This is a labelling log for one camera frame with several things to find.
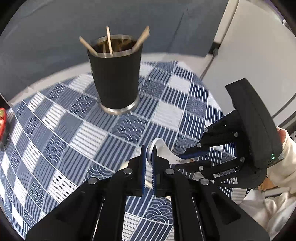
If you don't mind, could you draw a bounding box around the black cable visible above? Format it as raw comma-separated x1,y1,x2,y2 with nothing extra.
199,47,219,80

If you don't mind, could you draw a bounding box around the blue patterned tablecloth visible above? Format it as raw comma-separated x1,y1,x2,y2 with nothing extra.
1,61,223,238

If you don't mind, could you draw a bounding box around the grey backdrop cloth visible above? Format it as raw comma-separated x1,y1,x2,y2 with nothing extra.
1,1,227,100

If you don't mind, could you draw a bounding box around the red fruit bowl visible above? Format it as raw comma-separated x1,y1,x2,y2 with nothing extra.
0,108,6,142

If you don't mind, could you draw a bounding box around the black utensil holder cup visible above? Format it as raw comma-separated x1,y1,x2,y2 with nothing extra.
87,35,142,115

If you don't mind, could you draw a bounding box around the white spoon with food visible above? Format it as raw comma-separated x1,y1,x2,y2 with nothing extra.
147,138,195,165

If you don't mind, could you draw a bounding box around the person right hand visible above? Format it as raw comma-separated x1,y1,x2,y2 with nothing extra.
276,126,288,144

